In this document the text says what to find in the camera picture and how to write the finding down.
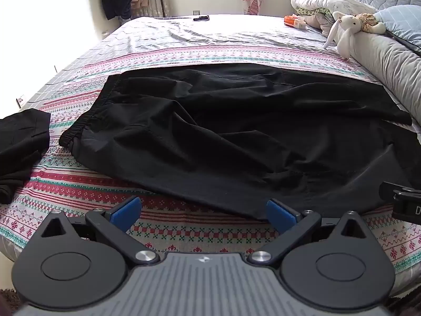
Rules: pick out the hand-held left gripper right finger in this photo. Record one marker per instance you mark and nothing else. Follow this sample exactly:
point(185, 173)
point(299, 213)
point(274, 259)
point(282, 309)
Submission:
point(279, 217)

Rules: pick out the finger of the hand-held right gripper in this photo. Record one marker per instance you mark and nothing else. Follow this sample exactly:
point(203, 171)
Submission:
point(388, 189)

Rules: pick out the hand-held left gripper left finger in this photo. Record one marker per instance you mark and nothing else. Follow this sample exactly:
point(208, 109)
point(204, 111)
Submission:
point(126, 213)

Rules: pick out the black pants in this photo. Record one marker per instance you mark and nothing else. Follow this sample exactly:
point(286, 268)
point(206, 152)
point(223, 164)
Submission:
point(230, 131)

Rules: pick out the red green patterned blanket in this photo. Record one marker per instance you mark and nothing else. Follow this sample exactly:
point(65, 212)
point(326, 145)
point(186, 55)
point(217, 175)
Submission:
point(98, 184)

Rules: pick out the grey plush long pillow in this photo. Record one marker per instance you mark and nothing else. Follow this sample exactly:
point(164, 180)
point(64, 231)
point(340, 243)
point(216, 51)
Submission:
point(391, 62)

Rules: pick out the folded black garment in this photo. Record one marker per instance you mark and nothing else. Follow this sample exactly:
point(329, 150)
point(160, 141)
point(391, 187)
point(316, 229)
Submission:
point(19, 141)

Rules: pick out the white plush rabbit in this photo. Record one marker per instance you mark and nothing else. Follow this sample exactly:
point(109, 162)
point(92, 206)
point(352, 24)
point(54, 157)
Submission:
point(343, 33)

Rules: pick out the light blue pillow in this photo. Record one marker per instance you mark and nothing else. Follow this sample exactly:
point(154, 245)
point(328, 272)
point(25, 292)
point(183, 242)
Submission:
point(403, 21)

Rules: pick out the orange white packet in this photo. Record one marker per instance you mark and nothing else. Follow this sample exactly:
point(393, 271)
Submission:
point(293, 21)

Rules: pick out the folded white floral quilt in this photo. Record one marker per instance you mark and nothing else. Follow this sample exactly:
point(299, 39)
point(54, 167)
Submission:
point(325, 5)

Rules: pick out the small black device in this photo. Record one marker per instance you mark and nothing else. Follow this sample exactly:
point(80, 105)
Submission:
point(201, 18)

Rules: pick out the white wall socket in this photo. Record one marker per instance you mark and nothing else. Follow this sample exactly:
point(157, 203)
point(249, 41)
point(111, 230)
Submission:
point(21, 100)

